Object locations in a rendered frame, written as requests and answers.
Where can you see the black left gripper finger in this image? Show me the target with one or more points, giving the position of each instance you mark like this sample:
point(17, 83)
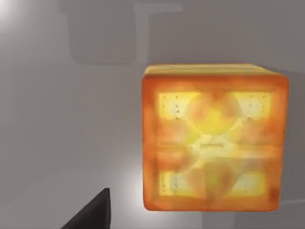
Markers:
point(96, 212)

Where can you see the square orange toast bread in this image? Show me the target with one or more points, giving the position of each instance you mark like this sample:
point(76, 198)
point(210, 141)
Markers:
point(214, 140)

